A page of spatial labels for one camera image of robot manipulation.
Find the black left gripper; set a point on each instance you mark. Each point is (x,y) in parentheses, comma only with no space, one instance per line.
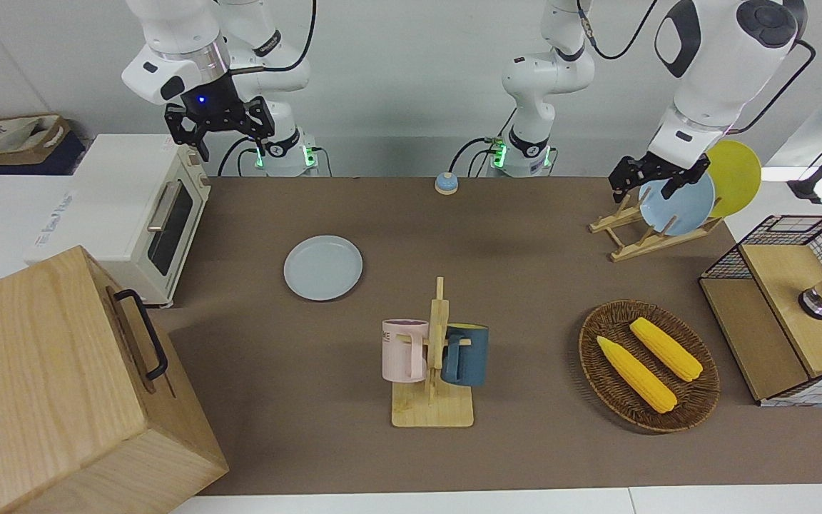
(668,168)

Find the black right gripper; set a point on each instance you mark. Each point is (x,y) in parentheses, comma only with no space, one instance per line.
(211,103)

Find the gray round plate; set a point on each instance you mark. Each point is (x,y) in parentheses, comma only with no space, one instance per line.
(322,268)

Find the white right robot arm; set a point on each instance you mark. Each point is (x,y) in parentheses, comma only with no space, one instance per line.
(175,36)

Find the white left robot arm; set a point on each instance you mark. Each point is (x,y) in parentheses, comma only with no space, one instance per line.
(718,64)

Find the light blue plate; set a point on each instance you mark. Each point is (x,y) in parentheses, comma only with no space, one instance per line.
(686,210)

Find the yellow plate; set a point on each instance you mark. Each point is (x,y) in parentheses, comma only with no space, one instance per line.
(736,178)

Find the wooden dish rack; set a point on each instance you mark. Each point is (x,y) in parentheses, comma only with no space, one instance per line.
(639,246)

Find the white toaster oven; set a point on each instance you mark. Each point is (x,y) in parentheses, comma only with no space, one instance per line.
(111,207)

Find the dark blue bin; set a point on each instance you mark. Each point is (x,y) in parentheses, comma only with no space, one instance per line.
(61,163)

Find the brown table mat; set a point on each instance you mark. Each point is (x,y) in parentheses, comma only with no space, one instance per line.
(525,285)

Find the yellow corn cob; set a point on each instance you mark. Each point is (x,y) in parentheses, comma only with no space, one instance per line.
(668,350)
(636,375)

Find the brown paper bag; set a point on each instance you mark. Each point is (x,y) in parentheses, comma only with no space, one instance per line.
(33,150)

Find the dark wicker basket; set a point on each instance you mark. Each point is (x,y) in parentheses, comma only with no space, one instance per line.
(600,378)

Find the blue call bell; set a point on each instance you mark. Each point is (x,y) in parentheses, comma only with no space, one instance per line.
(446,183)

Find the dark blue mug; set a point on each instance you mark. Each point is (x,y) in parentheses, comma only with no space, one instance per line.
(469,357)

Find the pink mug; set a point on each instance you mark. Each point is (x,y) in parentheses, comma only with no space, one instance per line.
(400,350)

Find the large wooden box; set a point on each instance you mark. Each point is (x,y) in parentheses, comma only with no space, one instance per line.
(40,371)

